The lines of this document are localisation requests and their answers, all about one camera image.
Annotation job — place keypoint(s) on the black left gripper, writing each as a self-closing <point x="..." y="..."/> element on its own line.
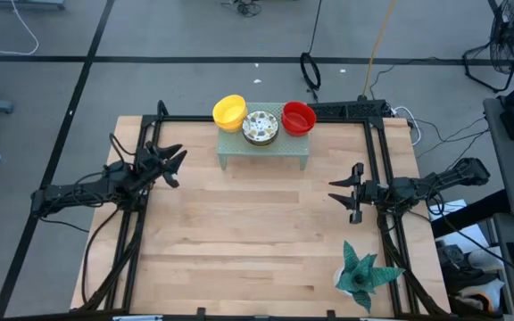
<point x="152" y="167"/>

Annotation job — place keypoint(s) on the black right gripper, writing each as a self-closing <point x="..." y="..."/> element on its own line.
<point x="370" y="194"/>

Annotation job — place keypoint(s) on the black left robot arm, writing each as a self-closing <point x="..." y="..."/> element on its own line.
<point x="74" y="194"/>

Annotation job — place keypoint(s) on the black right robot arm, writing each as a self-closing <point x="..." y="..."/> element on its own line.
<point x="444" y="178"/>

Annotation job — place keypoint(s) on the green perforated metal shelf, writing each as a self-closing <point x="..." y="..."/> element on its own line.
<point x="284" y="147"/>

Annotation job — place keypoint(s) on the black perforated power box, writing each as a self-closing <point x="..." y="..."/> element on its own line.
<point x="355" y="109"/>

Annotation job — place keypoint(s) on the green artificial plant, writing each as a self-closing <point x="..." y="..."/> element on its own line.
<point x="359" y="278"/>

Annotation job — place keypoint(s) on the white plant pot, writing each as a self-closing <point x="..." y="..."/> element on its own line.
<point x="338" y="285"/>

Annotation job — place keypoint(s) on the black floor fan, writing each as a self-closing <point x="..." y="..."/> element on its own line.
<point x="513" y="35"/>

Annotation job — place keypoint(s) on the black aluminium table frame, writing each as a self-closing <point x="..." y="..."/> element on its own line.
<point x="185" y="118"/>

